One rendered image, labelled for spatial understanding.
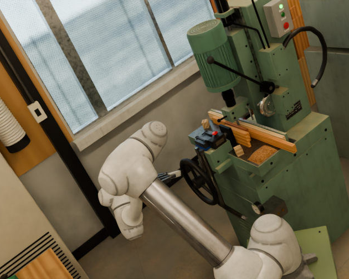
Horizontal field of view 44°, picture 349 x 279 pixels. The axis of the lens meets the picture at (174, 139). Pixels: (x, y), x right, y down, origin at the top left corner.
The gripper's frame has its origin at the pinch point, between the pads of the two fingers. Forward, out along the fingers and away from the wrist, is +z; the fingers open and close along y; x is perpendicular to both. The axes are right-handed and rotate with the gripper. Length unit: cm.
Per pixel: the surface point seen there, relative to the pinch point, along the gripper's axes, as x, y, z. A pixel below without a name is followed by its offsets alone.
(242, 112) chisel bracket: -28.5, -12.1, 36.2
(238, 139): -16.5, -16.6, 29.6
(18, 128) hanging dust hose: -16, 97, -57
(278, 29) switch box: -69, -26, 48
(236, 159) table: -9.6, -23.4, 23.0
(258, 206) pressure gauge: 11.9, -36.6, 24.9
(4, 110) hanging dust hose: -29, 94, -63
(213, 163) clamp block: -7.9, -16.5, 13.7
